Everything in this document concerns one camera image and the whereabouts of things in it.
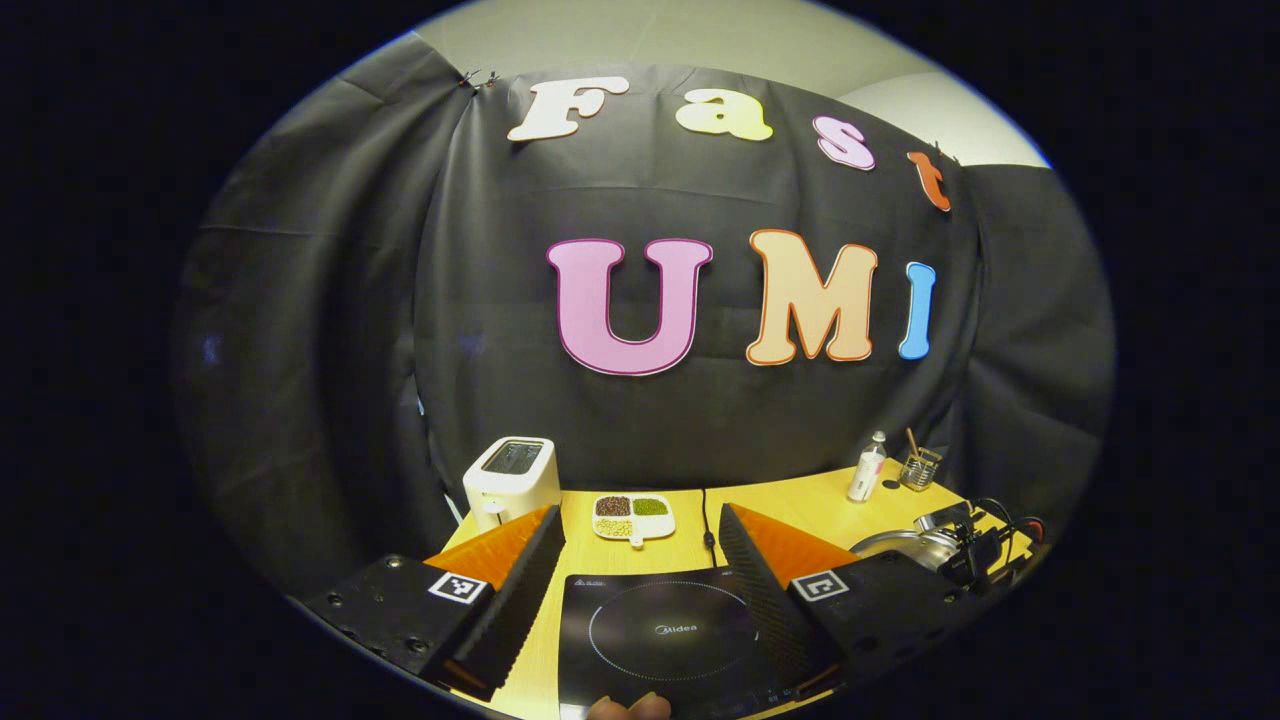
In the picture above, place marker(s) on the clear plastic bottle white label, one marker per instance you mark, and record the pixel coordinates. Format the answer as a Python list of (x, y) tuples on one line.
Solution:
[(866, 475)]

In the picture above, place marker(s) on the wooden stirring stick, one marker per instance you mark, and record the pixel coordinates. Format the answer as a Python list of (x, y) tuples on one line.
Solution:
[(913, 445)]

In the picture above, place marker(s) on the white divided bean dish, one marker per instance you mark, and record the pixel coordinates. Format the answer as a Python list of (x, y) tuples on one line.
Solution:
[(632, 515)]

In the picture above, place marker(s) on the glass beaker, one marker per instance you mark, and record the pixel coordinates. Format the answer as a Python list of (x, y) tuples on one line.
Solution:
[(920, 472)]

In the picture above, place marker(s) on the black backdrop cloth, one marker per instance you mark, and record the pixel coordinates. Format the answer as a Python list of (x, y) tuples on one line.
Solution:
[(330, 350)]

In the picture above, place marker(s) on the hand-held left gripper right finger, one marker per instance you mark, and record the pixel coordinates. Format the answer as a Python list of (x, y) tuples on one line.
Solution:
[(765, 610)]

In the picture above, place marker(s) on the black induction cooktop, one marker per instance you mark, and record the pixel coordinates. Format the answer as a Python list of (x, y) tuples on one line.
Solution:
[(650, 640)]

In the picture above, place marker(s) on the white toaster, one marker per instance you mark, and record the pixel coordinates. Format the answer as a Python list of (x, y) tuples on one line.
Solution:
[(510, 480)]

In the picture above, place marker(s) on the black cloth clip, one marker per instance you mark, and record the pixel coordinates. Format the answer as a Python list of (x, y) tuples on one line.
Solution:
[(943, 152), (478, 78)]

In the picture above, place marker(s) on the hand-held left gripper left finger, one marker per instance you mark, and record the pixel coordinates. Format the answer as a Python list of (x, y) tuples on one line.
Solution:
[(520, 605)]

